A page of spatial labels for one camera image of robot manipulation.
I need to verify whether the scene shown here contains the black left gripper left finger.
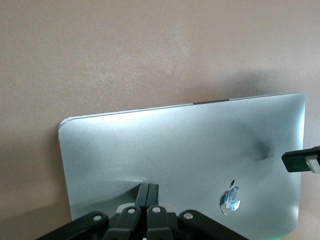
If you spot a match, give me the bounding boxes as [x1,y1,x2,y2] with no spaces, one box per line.
[39,183,150,240]

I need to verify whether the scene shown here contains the brown table cover mat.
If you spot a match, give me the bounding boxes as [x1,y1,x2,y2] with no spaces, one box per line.
[0,0,320,240]

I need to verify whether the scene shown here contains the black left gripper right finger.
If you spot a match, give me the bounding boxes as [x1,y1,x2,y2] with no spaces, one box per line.
[146,184,248,240]

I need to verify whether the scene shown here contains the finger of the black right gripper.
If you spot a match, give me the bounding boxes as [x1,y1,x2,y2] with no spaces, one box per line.
[281,144,320,174]

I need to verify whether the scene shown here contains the grey laptop with black keyboard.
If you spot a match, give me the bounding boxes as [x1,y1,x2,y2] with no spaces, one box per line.
[57,92,306,240]

